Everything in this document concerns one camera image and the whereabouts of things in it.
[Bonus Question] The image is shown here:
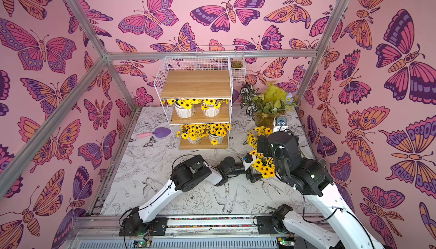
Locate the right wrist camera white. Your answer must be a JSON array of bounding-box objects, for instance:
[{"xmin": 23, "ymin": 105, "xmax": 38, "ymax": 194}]
[{"xmin": 273, "ymin": 116, "xmax": 288, "ymax": 133}]

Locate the purple pink garden trowel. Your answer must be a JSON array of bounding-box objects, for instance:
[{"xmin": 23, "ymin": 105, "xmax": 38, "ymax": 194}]
[{"xmin": 136, "ymin": 127, "xmax": 171, "ymax": 139}]

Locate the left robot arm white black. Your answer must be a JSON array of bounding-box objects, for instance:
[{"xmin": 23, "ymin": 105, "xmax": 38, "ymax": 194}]
[{"xmin": 119, "ymin": 155, "xmax": 262, "ymax": 238}]

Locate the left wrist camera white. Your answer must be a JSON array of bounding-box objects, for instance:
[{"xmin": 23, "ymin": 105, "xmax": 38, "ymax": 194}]
[{"xmin": 243, "ymin": 153, "xmax": 253, "ymax": 169}]

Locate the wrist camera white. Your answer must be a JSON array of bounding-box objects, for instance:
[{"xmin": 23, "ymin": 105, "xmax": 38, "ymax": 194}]
[
  {"xmin": 273, "ymin": 116, "xmax": 288, "ymax": 133},
  {"xmin": 243, "ymin": 153, "xmax": 253, "ymax": 169}
]

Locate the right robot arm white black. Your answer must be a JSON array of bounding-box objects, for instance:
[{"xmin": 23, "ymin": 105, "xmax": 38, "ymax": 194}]
[{"xmin": 257, "ymin": 132, "xmax": 385, "ymax": 249}]

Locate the white grey gardening glove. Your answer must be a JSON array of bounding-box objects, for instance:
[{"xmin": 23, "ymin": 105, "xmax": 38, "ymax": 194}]
[{"xmin": 299, "ymin": 147, "xmax": 327, "ymax": 172}]

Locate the leafy plant in glass vase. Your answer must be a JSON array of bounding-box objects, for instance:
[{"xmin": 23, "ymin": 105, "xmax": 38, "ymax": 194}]
[{"xmin": 240, "ymin": 83, "xmax": 297, "ymax": 128}]

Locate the white wire shelf rack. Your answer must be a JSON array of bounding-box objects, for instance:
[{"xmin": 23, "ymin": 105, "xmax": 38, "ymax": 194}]
[{"xmin": 154, "ymin": 54, "xmax": 246, "ymax": 150}]

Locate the sunflower pot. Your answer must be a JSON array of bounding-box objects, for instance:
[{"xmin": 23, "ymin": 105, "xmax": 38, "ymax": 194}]
[
  {"xmin": 166, "ymin": 99, "xmax": 202, "ymax": 119},
  {"xmin": 249, "ymin": 150, "xmax": 276, "ymax": 179},
  {"xmin": 201, "ymin": 99, "xmax": 228, "ymax": 117},
  {"xmin": 207, "ymin": 123, "xmax": 232, "ymax": 146},
  {"xmin": 176, "ymin": 124, "xmax": 209, "ymax": 144},
  {"xmin": 246, "ymin": 126, "xmax": 273, "ymax": 149}
]

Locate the small succulent in wire basket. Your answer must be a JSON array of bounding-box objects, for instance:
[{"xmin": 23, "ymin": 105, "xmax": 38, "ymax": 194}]
[{"xmin": 231, "ymin": 60, "xmax": 244, "ymax": 69}]

